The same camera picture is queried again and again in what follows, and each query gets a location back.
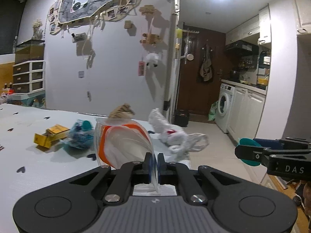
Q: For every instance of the wooden desk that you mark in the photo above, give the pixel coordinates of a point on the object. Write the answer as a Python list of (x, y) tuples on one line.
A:
[(279, 183)]

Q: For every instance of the white wall cupboard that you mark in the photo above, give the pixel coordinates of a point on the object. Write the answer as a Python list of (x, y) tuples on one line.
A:
[(303, 9)]

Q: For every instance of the white crumpled plastic bag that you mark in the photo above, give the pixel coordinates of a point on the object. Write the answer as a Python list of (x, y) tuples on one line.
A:
[(167, 131)]

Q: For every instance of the yellow fridge ornament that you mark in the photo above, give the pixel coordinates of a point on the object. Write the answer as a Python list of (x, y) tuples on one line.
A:
[(179, 33)]

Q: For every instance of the dried flowers in vase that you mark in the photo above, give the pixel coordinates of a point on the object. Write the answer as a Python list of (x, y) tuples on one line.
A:
[(38, 29)]

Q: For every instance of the brown wooden door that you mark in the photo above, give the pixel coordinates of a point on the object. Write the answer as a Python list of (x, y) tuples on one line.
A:
[(194, 92)]

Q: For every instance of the brown paper bag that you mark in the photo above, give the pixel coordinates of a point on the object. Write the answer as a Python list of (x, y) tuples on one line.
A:
[(121, 111)]

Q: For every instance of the white heart-print table cover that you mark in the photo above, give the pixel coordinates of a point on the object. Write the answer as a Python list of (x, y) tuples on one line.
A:
[(48, 165)]

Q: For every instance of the white upper kitchen cabinets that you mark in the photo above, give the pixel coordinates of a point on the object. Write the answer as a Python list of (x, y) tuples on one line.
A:
[(264, 24)]

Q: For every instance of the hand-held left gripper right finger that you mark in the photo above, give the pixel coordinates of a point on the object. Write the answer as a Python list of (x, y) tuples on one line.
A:
[(159, 170)]

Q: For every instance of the black cooking pot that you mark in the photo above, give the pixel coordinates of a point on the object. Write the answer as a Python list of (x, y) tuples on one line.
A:
[(234, 75)]

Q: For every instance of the wall photo collage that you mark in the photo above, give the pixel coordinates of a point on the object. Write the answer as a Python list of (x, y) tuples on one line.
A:
[(80, 7)]

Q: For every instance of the green plastic bag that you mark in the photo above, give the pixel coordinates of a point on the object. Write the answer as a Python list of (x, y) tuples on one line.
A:
[(213, 111)]

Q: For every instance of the pink hanging tag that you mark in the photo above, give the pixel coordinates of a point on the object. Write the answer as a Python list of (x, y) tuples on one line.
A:
[(141, 68)]

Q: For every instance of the white kitchen base cabinets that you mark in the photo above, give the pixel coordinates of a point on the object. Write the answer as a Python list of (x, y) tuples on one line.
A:
[(245, 114)]

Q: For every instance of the wooden wall ornament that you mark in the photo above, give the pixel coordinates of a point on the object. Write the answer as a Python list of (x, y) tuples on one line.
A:
[(150, 39), (147, 9), (128, 24)]

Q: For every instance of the yellow cardboard box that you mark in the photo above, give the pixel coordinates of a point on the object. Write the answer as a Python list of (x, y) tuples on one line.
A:
[(42, 139)]

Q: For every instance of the glass tank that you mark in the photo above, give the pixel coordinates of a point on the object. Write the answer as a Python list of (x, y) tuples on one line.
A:
[(30, 49)]

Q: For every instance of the white washing machine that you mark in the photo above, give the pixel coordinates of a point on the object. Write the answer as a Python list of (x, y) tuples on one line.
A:
[(224, 106)]

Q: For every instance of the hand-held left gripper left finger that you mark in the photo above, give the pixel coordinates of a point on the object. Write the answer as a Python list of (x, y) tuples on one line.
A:
[(151, 172)]

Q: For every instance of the clear orange-white plastic bag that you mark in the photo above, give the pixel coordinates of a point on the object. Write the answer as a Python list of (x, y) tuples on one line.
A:
[(121, 140)]

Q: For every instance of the white drawer unit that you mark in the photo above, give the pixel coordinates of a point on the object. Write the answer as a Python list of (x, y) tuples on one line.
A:
[(29, 77)]

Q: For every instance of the beige hanging bag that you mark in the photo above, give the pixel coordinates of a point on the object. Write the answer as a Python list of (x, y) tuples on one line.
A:
[(206, 68)]

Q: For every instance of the teal round lid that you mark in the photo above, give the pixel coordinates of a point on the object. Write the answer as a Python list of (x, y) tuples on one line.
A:
[(247, 141)]

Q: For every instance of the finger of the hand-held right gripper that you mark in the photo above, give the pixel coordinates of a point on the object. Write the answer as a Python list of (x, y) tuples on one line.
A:
[(269, 143), (247, 153)]

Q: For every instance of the wall hook rack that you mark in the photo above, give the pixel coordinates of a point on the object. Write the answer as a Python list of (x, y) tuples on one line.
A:
[(190, 31)]

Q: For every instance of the teal crumpled wrapper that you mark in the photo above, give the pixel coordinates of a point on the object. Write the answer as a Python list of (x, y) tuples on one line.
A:
[(77, 136)]

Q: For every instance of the small wall sticker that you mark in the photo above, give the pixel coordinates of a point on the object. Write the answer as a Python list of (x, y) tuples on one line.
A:
[(81, 74)]

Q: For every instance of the white plush wall toy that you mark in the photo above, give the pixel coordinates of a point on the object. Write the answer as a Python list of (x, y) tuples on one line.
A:
[(152, 59)]

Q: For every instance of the round beige hanging disc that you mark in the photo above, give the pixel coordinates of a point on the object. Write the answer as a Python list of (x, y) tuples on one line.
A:
[(189, 56)]

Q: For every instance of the teal low cabinet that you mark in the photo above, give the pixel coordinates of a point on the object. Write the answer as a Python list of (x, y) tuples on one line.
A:
[(29, 100)]

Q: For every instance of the black range hood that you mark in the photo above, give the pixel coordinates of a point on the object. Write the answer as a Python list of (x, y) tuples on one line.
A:
[(243, 46)]

